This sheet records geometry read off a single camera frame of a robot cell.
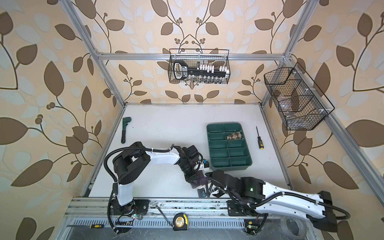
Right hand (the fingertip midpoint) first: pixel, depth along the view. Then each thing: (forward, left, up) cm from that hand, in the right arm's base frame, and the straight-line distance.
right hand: (209, 176), depth 73 cm
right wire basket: (+27, -47, +22) cm, 58 cm away
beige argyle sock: (+27, -19, -5) cm, 33 cm away
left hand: (-1, +5, -11) cm, 12 cm away
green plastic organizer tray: (+18, -12, -13) cm, 25 cm away
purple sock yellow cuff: (0, +3, -9) cm, 10 cm away
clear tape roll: (-21, -38, -12) cm, 45 cm away
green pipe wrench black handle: (+46, +58, -11) cm, 75 cm away
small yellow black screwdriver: (-17, +54, -11) cm, 58 cm away
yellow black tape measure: (-17, +14, -9) cm, 24 cm away
